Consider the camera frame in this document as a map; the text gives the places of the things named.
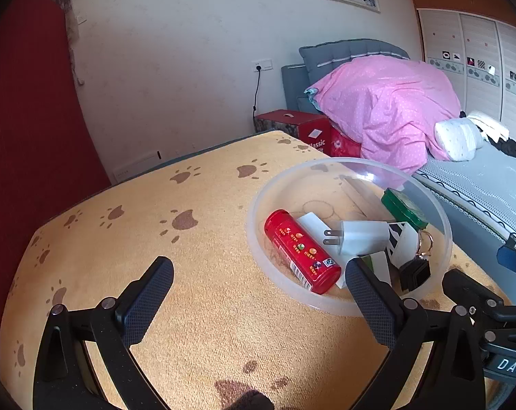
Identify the white usb charger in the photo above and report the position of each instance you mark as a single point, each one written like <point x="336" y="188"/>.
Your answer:
<point x="360" y="237"/>

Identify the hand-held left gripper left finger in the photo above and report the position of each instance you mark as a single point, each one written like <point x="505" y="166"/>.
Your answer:
<point x="149" y="299"/>

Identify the green tin box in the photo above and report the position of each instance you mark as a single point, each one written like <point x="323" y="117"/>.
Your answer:
<point x="401" y="207"/>

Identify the white dotted pillow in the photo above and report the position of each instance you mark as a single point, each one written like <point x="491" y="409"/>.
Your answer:
<point x="454" y="136"/>

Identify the red quilted panel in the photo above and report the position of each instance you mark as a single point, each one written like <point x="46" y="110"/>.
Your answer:
<point x="27" y="115"/>

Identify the white folded cloth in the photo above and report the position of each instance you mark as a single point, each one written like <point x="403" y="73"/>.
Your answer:
<point x="488" y="121"/>

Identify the white wall box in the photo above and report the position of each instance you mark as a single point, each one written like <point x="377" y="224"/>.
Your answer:
<point x="134" y="168"/>

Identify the grey padded headboard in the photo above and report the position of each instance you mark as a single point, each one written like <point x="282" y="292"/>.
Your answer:
<point x="347" y="49"/>

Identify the pink dotted quilt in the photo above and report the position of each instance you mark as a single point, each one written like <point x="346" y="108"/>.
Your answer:
<point x="382" y="106"/>

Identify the grey mattress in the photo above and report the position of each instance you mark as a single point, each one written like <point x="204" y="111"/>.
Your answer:
<point x="476" y="188"/>

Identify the white sliding wardrobe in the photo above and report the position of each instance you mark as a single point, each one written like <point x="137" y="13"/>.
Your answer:
<point x="476" y="38"/>

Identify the clear plastic bowl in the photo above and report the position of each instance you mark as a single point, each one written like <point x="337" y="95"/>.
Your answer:
<point x="283" y="188"/>

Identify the white wall socket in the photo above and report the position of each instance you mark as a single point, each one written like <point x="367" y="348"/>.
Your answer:
<point x="262" y="66"/>

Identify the red cylindrical can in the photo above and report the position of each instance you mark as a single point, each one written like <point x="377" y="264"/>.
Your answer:
<point x="300" y="250"/>

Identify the black cloth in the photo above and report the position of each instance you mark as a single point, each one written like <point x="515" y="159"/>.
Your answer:
<point x="508" y="147"/>

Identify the orange paw print blanket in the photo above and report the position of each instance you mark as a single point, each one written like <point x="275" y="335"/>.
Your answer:
<point x="219" y="299"/>

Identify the green and white block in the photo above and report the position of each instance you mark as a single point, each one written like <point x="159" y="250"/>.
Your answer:
<point x="379" y="267"/>

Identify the red cardboard box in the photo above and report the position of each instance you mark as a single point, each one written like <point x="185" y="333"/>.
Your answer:
<point x="283" y="126"/>

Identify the black ribbed plastic cap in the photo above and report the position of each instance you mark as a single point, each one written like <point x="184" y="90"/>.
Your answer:
<point x="416" y="275"/>

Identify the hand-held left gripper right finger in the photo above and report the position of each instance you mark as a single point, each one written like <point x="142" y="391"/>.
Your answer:
<point x="364" y="299"/>

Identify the red patterned box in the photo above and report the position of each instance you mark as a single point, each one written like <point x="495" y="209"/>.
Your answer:
<point x="343" y="143"/>

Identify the white wall switch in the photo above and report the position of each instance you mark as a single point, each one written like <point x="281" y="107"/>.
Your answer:
<point x="81" y="19"/>

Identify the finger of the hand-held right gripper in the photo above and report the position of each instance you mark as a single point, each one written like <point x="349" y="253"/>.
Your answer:
<point x="514" y="258"/>
<point x="458" y="284"/>

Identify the zebra striped white block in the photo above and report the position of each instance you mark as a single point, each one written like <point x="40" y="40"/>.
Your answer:
<point x="405" y="241"/>

